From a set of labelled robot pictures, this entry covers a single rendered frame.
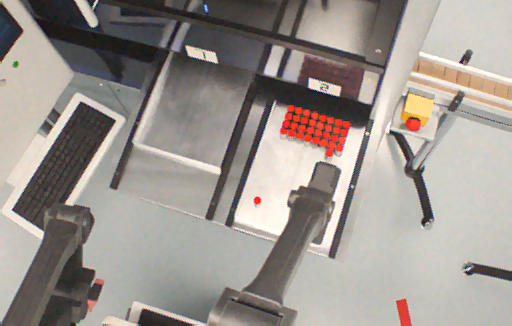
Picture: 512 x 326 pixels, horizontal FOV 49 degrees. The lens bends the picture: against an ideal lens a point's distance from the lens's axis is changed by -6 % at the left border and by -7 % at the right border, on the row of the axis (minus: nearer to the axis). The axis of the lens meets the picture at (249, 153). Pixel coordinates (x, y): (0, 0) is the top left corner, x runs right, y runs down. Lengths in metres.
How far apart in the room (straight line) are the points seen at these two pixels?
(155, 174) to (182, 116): 0.18
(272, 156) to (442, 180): 1.14
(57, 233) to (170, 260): 1.42
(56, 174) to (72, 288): 0.62
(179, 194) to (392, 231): 1.14
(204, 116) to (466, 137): 1.38
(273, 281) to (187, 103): 0.93
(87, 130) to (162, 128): 0.26
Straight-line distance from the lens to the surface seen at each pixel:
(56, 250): 1.09
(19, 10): 1.58
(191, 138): 1.67
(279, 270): 0.89
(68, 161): 1.80
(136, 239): 2.55
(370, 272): 2.47
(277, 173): 1.62
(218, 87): 1.72
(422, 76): 1.66
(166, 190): 1.64
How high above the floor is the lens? 2.43
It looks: 72 degrees down
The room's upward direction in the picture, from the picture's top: 12 degrees counter-clockwise
